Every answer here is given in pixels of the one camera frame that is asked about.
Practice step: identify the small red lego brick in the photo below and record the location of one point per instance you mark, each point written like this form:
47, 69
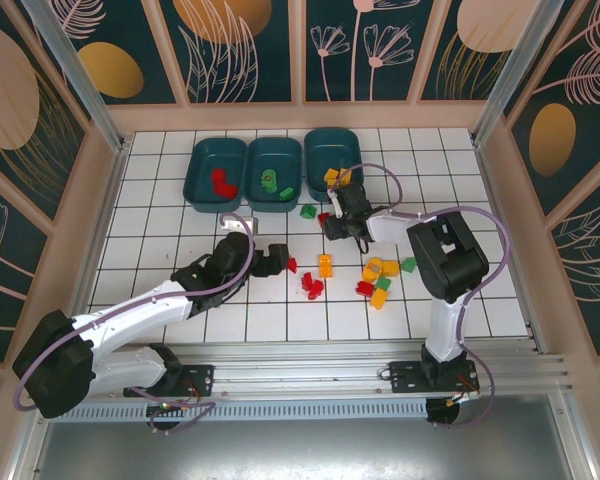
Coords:
324, 219

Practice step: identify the sloped green lego brick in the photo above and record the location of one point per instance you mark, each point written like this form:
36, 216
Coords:
307, 211

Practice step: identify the sloped red lego brick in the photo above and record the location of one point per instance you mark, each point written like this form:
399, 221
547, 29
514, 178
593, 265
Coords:
315, 291

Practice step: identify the small green lego brick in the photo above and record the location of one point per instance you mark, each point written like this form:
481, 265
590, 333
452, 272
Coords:
286, 192

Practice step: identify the long red lego brick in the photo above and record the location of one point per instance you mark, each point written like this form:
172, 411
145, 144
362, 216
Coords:
226, 189

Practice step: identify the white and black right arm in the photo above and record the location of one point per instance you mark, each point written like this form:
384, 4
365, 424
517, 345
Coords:
445, 260

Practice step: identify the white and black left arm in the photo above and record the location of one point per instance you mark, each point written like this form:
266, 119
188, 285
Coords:
130, 315

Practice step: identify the teal plastic bin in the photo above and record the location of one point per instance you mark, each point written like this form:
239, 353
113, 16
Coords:
205, 165
330, 147
280, 160

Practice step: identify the arched green lego brick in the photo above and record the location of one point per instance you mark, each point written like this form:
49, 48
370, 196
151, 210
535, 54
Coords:
383, 283

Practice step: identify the long yellow lego brick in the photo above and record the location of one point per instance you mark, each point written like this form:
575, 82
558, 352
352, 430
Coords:
379, 299

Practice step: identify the grey metal sheet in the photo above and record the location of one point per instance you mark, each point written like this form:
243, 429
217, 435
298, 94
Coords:
300, 450

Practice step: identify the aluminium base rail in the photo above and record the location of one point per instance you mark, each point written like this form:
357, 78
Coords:
300, 370

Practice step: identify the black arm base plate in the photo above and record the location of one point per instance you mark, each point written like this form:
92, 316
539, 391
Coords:
405, 377
200, 377

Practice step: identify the aluminium frame post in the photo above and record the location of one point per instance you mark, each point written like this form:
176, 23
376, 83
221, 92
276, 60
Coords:
80, 85
510, 65

